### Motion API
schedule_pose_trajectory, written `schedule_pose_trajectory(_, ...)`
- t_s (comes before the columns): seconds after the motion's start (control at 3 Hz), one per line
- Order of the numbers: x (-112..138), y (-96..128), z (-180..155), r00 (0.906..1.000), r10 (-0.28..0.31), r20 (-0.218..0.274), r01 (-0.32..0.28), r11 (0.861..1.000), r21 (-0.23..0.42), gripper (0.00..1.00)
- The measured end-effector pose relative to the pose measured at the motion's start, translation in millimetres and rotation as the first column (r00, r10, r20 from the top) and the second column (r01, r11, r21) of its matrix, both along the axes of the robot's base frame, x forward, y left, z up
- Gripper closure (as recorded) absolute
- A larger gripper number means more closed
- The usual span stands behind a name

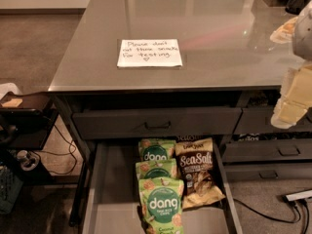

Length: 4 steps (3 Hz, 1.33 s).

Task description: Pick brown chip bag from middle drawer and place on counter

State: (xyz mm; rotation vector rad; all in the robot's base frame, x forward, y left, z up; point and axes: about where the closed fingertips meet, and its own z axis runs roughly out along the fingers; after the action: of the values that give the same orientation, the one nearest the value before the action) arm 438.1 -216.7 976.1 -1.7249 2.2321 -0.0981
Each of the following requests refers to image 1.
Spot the top right drawer front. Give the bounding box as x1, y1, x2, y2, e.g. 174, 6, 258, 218
234, 106, 312, 135

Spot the top left drawer front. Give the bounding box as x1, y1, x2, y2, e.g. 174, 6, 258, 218
72, 107, 241, 139

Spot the right middle drawer front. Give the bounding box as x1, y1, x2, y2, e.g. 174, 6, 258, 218
222, 138, 312, 163

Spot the front green dang chip bag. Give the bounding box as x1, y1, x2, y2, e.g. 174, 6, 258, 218
138, 176, 184, 234

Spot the dark teal basket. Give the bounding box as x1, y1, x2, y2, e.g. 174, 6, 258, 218
0, 165, 23, 215

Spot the black cable by cart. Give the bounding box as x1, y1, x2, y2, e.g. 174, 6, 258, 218
32, 124, 79, 176

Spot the right bottom drawer front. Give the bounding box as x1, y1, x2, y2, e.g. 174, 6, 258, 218
224, 163, 312, 181

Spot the grey power strip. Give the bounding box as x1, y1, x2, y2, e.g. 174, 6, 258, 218
283, 189, 312, 202

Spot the brown sea salt chip bag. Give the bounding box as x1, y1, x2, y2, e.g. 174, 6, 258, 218
175, 137, 225, 210

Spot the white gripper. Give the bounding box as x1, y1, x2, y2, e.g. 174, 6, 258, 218
271, 62, 312, 129

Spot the back green dang chip bag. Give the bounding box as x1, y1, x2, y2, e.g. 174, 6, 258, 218
138, 138, 176, 161

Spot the white handwritten paper note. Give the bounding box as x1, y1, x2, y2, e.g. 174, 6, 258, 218
117, 39, 182, 67

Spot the open middle drawer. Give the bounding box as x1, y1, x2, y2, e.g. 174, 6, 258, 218
82, 138, 243, 234

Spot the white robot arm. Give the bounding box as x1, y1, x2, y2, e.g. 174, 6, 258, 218
270, 1, 312, 129

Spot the green dang chip bag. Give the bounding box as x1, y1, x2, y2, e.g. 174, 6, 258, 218
136, 159, 177, 179
138, 176, 184, 234
138, 138, 176, 161

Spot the middle green dang chip bag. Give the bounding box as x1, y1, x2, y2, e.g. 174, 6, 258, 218
136, 159, 177, 179

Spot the black power cable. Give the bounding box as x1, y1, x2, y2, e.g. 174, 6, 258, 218
233, 198, 310, 234

